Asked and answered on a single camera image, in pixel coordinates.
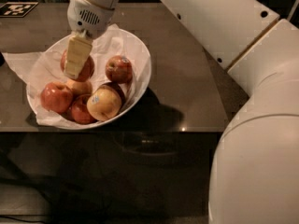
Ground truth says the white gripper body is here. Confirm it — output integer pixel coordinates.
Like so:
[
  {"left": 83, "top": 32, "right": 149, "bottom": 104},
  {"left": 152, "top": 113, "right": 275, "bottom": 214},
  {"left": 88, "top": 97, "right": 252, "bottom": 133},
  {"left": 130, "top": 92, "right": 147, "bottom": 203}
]
[{"left": 67, "top": 0, "right": 114, "bottom": 39}]

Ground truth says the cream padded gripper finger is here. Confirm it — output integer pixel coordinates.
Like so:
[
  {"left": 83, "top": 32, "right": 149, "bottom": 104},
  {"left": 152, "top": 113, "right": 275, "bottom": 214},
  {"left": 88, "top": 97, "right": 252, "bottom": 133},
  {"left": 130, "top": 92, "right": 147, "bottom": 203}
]
[{"left": 64, "top": 30, "right": 93, "bottom": 79}]

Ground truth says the red apple with sticker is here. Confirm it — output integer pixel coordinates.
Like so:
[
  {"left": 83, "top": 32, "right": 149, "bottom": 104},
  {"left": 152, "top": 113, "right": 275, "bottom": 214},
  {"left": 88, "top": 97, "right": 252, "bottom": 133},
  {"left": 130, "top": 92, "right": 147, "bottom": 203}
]
[{"left": 60, "top": 51, "right": 94, "bottom": 82}]

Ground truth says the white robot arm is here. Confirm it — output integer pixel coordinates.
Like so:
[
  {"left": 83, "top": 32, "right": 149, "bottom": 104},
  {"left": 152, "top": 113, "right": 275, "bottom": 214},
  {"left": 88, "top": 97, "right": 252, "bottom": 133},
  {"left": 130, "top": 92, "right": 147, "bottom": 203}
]
[{"left": 161, "top": 0, "right": 299, "bottom": 224}]

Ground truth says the small apple in middle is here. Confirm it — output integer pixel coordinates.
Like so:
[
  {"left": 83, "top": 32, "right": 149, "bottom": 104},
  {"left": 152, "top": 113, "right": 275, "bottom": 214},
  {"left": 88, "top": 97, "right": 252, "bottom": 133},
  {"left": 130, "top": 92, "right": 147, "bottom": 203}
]
[{"left": 65, "top": 79, "right": 93, "bottom": 96}]

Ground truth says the white bowl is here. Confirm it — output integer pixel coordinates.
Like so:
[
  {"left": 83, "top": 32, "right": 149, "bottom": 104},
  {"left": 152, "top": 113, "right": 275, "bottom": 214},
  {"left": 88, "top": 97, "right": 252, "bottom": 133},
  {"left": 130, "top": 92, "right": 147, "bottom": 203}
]
[{"left": 26, "top": 26, "right": 153, "bottom": 131}]

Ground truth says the red apple top right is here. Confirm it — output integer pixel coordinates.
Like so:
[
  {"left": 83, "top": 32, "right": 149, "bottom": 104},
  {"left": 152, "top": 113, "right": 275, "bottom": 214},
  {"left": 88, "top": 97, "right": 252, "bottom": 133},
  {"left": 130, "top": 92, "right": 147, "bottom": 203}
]
[{"left": 105, "top": 55, "right": 133, "bottom": 84}]

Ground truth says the red apple behind yellow one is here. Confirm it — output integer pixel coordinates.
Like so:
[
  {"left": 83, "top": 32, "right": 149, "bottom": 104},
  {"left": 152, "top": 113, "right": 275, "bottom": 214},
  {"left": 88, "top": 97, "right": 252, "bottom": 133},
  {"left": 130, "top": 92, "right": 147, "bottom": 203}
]
[{"left": 101, "top": 82, "right": 126, "bottom": 105}]

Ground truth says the red apple far left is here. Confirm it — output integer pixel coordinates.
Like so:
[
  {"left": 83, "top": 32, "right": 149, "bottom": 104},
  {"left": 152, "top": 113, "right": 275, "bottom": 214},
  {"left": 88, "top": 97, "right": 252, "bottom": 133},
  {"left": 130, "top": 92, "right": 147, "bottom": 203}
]
[{"left": 40, "top": 82, "right": 73, "bottom": 114}]

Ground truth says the yellow-red apple front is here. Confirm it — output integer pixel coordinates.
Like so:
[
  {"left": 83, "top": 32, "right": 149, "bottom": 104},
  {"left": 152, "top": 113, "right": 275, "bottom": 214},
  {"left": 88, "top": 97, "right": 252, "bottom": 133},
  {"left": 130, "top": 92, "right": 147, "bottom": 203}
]
[{"left": 87, "top": 86, "right": 122, "bottom": 121}]

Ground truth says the dark red apple bottom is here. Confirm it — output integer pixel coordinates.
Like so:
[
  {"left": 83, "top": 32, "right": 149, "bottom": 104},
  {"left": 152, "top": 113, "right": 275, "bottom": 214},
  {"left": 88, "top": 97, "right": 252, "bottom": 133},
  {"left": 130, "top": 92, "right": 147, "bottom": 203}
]
[{"left": 70, "top": 94, "right": 95, "bottom": 124}]

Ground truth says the white paper napkin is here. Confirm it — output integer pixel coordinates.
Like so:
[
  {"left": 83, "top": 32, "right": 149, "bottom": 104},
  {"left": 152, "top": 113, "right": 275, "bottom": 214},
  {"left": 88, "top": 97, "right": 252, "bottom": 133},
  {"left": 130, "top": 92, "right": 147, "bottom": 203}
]
[{"left": 2, "top": 23, "right": 136, "bottom": 128}]

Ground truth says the black white fiducial marker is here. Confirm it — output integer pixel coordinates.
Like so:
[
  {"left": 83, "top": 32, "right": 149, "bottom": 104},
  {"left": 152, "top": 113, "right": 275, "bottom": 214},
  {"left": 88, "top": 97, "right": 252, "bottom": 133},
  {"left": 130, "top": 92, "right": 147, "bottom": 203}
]
[{"left": 0, "top": 2, "right": 38, "bottom": 18}]

